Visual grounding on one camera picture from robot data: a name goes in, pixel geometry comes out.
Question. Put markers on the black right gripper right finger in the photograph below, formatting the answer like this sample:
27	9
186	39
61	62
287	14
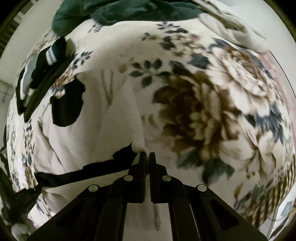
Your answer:
164	188

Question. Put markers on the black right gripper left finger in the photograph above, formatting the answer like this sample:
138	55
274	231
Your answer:
131	187

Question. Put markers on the beige small garment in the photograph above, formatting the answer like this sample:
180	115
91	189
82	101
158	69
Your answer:
97	116

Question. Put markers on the floral fleece bed blanket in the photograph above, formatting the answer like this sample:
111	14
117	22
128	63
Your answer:
212	112

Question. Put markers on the black striped folded sock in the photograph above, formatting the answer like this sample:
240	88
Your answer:
36	70

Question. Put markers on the dark green plush blanket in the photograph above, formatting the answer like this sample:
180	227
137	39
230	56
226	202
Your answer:
72	13

